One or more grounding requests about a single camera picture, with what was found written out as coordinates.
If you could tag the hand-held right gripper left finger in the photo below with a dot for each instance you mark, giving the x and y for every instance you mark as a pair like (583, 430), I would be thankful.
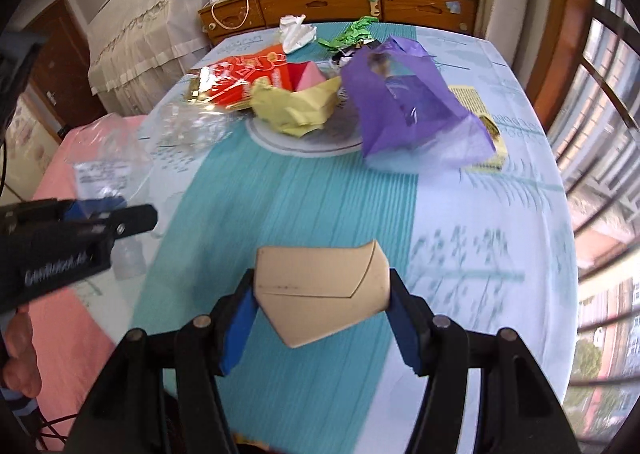
(235, 331)

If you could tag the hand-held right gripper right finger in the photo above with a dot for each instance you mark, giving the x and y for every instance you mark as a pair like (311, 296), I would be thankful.
(406, 334)

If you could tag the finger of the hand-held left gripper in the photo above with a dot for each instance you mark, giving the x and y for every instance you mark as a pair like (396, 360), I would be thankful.
(82, 208)
(132, 220)

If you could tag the clear plastic bag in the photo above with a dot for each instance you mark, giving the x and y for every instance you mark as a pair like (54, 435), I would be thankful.
(150, 144)

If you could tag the beige cardboard tube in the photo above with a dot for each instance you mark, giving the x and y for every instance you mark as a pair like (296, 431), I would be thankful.
(320, 294)

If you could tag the person's left hand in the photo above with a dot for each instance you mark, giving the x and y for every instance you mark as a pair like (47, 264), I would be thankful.
(20, 359)

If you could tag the pink cloth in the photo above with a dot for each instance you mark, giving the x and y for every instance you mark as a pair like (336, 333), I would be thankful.
(75, 324)

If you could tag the brown wooden door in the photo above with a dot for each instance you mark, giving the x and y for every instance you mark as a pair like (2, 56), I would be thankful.
(55, 59)

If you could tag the red shiny packet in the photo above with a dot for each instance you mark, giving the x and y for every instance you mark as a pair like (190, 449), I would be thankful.
(240, 79)

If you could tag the bed with lace cover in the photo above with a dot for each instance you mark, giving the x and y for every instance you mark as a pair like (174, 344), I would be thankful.
(145, 34)

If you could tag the yellow crumpled paper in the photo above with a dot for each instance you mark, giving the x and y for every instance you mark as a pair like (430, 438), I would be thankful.
(295, 107)

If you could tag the pink folded paper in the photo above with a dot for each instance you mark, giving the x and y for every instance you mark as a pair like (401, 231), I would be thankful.
(307, 77)

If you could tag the purple plastic bag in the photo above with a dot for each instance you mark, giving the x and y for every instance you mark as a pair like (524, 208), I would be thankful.
(410, 99)

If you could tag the yellow printed leaflet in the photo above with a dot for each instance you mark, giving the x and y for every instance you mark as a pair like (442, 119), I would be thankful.
(472, 99)

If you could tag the white crumpled paper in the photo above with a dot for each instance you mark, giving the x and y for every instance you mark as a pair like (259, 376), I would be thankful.
(297, 32)

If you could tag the black patterned scrap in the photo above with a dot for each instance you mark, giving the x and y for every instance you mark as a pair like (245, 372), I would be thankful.
(342, 55)

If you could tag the green crumpled paper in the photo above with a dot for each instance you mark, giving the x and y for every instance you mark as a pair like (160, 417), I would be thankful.
(350, 34)

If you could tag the window grille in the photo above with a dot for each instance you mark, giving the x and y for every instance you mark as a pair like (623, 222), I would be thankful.
(600, 99)

